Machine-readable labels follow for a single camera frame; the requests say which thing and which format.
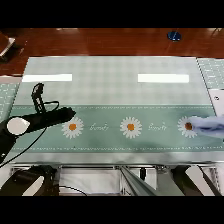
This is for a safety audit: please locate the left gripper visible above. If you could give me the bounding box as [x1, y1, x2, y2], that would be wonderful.
[45, 106, 77, 127]

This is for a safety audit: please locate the light blue shirt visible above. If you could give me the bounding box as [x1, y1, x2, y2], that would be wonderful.
[188, 114, 224, 140]

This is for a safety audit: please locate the blue round object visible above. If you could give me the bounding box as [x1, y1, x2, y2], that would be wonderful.
[167, 30, 183, 43]

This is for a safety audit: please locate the black cable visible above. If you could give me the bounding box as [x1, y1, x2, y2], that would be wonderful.
[0, 124, 50, 168]
[58, 184, 89, 197]
[42, 99, 61, 113]

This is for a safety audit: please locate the silver frame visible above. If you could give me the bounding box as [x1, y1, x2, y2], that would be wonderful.
[0, 161, 224, 197]

